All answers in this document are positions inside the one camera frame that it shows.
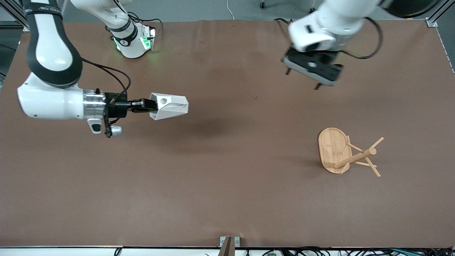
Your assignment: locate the white faceted cup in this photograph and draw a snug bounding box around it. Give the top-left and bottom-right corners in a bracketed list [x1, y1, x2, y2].
[149, 92, 189, 121]

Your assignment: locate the wooden cup rack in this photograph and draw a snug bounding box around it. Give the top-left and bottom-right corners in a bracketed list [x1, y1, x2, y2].
[317, 127, 385, 177]

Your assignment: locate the brown table cover sheet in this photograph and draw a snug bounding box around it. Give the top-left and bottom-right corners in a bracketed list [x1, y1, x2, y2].
[0, 20, 455, 248]

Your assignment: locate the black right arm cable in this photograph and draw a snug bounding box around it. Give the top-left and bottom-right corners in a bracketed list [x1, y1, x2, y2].
[81, 12, 163, 104]

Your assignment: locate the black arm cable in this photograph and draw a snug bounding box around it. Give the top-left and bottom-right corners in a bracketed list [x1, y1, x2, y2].
[81, 12, 163, 104]
[337, 17, 384, 60]

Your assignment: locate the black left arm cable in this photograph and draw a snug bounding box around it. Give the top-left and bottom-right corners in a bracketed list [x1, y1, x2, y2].
[337, 17, 384, 60]

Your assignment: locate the aluminium frame post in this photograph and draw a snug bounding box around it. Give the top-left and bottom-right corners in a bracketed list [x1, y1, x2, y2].
[425, 0, 455, 28]
[0, 0, 33, 32]

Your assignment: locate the grey metal camera mount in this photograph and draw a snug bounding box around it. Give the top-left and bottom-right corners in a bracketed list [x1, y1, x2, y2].
[219, 236, 241, 256]

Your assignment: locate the black cable bundle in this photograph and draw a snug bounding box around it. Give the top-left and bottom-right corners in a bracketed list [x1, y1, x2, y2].
[262, 246, 455, 256]

